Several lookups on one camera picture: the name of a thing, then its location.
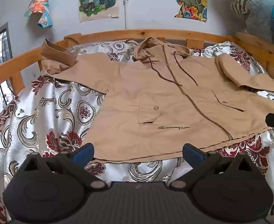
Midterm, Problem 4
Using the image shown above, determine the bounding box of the tan hooded jacket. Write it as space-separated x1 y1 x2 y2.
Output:
41 37 274 164

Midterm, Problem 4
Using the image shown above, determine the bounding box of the black cable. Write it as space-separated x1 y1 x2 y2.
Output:
64 34 80 45

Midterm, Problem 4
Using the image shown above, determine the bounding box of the floral satin bedspread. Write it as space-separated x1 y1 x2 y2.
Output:
0 41 274 224

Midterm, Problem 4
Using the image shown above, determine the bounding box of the clear bag of bedding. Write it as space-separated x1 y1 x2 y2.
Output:
216 0 274 48

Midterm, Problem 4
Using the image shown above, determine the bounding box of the white wall pipe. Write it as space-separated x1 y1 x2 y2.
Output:
123 0 129 30

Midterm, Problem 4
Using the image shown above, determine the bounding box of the wooden bed frame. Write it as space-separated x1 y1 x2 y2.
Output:
0 29 274 126

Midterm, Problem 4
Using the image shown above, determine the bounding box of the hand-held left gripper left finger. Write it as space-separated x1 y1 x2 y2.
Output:
18 142 109 190

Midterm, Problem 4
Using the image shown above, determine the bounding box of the blond cartoon child poster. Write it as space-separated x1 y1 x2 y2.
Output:
78 0 119 23

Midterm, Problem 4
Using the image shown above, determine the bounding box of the colourful landscape poster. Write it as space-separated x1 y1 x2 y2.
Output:
170 0 208 21

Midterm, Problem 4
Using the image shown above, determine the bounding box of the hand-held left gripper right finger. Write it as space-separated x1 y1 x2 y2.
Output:
167 143 257 190

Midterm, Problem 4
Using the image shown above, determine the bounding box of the curled orange-haired girl poster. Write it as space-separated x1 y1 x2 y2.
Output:
24 0 52 28

